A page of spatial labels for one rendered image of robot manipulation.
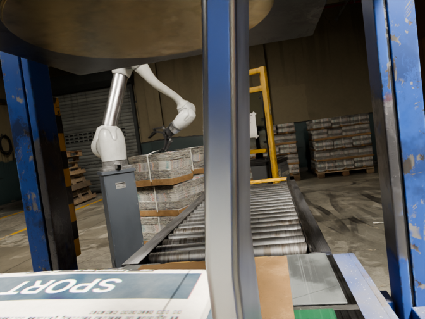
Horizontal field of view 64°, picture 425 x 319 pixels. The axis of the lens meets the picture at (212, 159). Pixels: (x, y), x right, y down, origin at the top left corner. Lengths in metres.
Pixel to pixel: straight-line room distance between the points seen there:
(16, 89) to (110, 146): 1.24
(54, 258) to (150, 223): 1.71
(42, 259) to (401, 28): 0.99
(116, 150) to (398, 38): 1.70
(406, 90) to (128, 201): 1.72
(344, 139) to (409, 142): 7.06
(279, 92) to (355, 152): 2.74
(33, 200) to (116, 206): 1.23
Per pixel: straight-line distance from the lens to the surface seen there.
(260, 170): 4.11
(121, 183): 2.17
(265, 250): 0.97
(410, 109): 0.82
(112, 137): 2.18
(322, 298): 0.69
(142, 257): 1.02
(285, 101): 9.43
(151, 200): 2.60
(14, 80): 1.00
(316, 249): 0.92
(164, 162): 2.42
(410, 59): 0.83
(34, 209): 0.98
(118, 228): 2.20
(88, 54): 0.69
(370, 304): 0.68
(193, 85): 9.71
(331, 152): 7.83
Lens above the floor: 1.10
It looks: 3 degrees down
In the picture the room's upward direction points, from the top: 7 degrees counter-clockwise
